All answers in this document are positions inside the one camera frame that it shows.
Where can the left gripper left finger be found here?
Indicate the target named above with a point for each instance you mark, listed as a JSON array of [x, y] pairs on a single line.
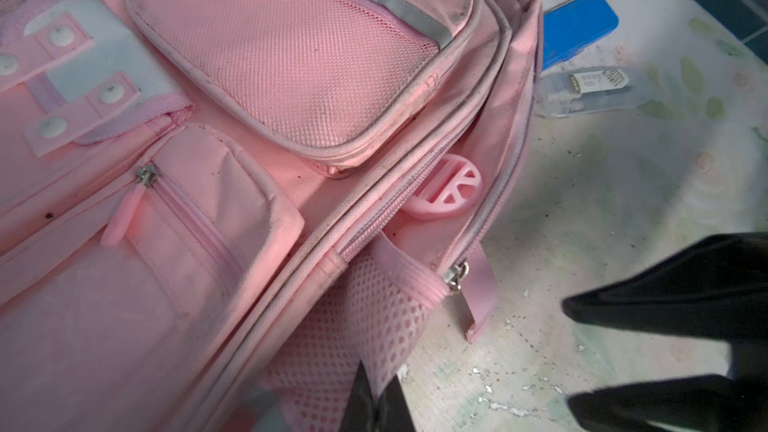
[[360, 414]]

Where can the clear plastic packet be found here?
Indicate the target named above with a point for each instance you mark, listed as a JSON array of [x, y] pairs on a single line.
[[592, 90]]

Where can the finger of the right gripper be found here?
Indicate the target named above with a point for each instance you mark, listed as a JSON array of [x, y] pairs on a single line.
[[700, 403], [714, 289]]

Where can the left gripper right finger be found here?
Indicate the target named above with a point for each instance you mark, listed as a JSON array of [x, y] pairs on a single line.
[[394, 413]]

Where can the pink student backpack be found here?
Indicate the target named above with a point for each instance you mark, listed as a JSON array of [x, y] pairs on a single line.
[[213, 210]]

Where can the blue pencil case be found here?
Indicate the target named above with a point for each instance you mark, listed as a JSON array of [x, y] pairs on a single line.
[[573, 26]]

